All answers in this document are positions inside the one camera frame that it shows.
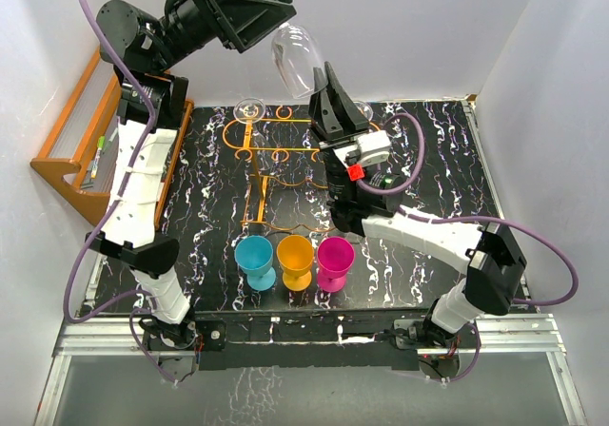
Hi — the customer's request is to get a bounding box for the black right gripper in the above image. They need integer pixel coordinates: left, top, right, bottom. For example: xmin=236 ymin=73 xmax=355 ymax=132
xmin=308 ymin=64 xmax=374 ymax=203

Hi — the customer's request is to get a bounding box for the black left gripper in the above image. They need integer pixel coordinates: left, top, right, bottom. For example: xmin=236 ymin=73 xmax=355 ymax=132
xmin=151 ymin=0 xmax=294 ymax=73

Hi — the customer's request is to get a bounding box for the clear wine glass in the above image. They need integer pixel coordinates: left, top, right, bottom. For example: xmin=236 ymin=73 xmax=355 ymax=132
xmin=354 ymin=101 xmax=374 ymax=122
xmin=271 ymin=21 xmax=327 ymax=99
xmin=233 ymin=98 xmax=266 ymax=132

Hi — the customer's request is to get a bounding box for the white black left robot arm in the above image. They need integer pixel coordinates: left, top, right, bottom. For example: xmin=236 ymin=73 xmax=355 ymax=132
xmin=86 ymin=0 xmax=296 ymax=349

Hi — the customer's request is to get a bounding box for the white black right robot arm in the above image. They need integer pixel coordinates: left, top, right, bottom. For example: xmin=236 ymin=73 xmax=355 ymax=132
xmin=309 ymin=63 xmax=526 ymax=347

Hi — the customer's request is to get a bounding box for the orange wooden shelf rack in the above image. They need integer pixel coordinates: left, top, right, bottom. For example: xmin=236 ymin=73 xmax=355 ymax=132
xmin=30 ymin=48 xmax=195 ymax=231

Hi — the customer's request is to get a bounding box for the pink plastic goblet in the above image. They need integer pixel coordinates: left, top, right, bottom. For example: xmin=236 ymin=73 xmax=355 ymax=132
xmin=317 ymin=237 xmax=356 ymax=293

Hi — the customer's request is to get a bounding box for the orange plastic goblet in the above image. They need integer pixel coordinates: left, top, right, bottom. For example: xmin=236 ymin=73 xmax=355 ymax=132
xmin=277 ymin=235 xmax=314 ymax=292

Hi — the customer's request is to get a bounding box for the blue plastic goblet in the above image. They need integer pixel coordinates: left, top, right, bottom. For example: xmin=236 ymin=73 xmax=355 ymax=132
xmin=235 ymin=236 xmax=277 ymax=291

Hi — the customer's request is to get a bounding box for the green capped marker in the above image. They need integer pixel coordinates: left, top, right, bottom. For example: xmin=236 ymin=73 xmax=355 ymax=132
xmin=90 ymin=135 xmax=106 ymax=180

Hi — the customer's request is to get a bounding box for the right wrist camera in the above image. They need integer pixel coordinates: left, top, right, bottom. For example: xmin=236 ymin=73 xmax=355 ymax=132
xmin=332 ymin=130 xmax=390 ymax=182

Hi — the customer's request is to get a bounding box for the gold wire glass rack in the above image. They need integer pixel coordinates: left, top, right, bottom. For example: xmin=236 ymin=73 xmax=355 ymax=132
xmin=222 ymin=105 xmax=335 ymax=234

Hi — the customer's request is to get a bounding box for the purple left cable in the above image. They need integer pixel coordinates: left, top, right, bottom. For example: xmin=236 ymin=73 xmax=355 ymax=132
xmin=64 ymin=0 xmax=191 ymax=387

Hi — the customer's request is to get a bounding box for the purple cable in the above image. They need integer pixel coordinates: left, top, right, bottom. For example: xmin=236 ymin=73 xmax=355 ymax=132
xmin=359 ymin=111 xmax=580 ymax=383
xmin=64 ymin=0 xmax=191 ymax=387

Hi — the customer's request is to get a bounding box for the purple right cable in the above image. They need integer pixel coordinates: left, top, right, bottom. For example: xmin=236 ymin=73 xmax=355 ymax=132
xmin=359 ymin=111 xmax=580 ymax=383

